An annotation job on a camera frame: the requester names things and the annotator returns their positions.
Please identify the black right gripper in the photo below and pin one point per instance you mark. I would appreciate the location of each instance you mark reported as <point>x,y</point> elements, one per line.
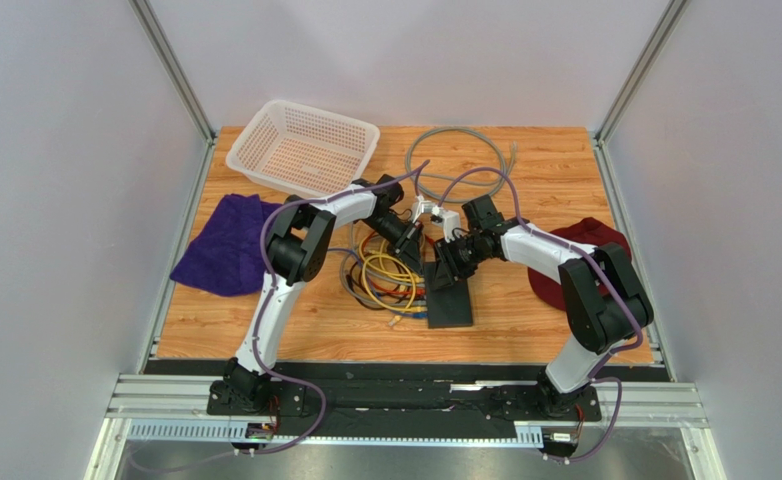
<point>448,257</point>

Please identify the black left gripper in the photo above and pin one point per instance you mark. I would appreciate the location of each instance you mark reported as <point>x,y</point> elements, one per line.
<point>406,242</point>

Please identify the black network switch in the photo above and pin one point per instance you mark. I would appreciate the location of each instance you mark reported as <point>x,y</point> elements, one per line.
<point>447,307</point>

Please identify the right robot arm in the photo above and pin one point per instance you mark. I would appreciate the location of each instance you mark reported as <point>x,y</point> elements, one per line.
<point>606,305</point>

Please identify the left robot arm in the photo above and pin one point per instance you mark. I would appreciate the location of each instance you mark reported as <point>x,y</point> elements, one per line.
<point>294,243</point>

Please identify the white perforated plastic basket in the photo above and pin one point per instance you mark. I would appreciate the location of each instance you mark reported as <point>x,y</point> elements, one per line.
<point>302,150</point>

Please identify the purple cloth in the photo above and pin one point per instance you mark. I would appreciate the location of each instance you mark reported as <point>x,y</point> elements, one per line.
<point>225,258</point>

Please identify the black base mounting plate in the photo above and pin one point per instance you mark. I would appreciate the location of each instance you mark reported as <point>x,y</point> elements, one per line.
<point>285,399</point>

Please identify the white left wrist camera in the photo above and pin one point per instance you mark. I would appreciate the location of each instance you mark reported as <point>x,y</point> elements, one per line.
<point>426,210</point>

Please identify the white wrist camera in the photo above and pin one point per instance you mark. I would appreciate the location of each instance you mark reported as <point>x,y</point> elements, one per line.
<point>449,221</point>
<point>426,210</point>

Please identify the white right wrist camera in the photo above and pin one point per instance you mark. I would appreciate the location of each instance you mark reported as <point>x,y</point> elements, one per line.
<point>449,221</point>

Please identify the aluminium frame rail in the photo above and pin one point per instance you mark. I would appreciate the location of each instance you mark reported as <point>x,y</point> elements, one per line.
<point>392,412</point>

